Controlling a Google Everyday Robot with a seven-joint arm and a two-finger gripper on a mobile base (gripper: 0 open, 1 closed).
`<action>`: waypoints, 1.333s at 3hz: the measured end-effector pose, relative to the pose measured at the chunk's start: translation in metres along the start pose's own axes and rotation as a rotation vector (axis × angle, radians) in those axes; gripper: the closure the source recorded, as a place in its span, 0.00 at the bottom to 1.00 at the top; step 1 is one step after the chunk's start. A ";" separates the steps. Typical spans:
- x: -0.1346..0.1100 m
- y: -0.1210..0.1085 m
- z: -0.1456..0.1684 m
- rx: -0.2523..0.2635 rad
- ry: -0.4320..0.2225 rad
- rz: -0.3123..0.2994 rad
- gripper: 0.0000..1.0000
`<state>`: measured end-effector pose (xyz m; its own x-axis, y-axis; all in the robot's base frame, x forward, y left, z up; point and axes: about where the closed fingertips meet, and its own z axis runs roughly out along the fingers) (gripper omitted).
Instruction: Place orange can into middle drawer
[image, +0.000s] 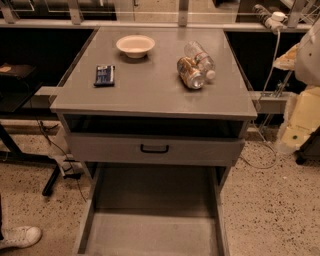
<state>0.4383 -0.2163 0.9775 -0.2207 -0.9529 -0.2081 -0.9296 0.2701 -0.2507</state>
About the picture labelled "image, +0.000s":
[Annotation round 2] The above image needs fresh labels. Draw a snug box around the grey drawer cabinet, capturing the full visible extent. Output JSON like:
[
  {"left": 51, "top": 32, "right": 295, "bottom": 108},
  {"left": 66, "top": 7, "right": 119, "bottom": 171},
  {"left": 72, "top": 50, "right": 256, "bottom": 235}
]
[{"left": 49, "top": 26, "right": 259, "bottom": 256}]

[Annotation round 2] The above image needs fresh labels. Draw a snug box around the white sneaker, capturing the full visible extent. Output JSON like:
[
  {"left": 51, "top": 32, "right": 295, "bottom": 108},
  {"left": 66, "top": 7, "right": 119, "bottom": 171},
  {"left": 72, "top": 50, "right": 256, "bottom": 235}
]
[{"left": 0, "top": 226, "right": 42, "bottom": 249}]

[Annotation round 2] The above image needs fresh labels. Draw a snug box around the clear plastic water bottle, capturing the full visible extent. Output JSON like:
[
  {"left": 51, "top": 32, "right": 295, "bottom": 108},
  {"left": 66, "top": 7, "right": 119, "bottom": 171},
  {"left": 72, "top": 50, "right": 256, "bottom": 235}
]
[{"left": 184, "top": 41, "right": 216, "bottom": 82}]

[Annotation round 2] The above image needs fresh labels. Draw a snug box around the white cable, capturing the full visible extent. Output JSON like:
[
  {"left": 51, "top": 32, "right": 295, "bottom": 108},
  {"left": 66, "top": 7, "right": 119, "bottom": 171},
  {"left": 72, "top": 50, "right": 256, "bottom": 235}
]
[{"left": 238, "top": 28, "right": 283, "bottom": 170}]

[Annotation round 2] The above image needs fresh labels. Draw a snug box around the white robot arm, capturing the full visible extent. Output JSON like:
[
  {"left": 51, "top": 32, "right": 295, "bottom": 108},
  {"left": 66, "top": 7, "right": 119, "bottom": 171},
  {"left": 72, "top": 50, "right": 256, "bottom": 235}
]
[{"left": 295, "top": 19, "right": 320, "bottom": 86}]

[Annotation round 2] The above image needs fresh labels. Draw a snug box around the black side table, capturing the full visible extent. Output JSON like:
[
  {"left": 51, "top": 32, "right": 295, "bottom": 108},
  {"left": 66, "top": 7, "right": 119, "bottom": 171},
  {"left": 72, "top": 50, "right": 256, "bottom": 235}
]
[{"left": 0, "top": 63, "right": 41, "bottom": 161}]

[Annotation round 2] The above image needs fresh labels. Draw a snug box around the open grey lower drawer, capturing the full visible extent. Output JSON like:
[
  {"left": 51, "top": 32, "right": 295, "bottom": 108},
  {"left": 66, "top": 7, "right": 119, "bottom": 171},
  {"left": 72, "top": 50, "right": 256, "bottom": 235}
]
[{"left": 72, "top": 165, "right": 231, "bottom": 256}]

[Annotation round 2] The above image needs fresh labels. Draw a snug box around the white power strip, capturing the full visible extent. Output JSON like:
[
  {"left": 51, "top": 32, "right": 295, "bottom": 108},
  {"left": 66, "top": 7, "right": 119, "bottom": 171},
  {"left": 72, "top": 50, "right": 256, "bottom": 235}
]
[{"left": 252, "top": 4, "right": 287, "bottom": 32}]

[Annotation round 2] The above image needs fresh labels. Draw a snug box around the closed grey upper drawer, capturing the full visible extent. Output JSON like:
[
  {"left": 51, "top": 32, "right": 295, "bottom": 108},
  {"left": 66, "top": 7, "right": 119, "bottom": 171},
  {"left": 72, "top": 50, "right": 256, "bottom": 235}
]
[{"left": 66, "top": 133, "right": 244, "bottom": 166}]

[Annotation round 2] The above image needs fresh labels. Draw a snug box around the blue snack packet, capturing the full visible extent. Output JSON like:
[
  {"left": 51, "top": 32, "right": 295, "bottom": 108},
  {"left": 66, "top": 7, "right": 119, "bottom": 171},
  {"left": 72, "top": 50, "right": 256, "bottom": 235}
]
[{"left": 94, "top": 65, "right": 115, "bottom": 87}]

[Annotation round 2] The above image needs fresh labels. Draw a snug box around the white paper bowl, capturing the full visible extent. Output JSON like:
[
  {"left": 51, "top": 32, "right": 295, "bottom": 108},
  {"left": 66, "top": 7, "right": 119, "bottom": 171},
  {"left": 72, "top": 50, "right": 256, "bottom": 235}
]
[{"left": 116, "top": 35, "right": 155, "bottom": 59}]

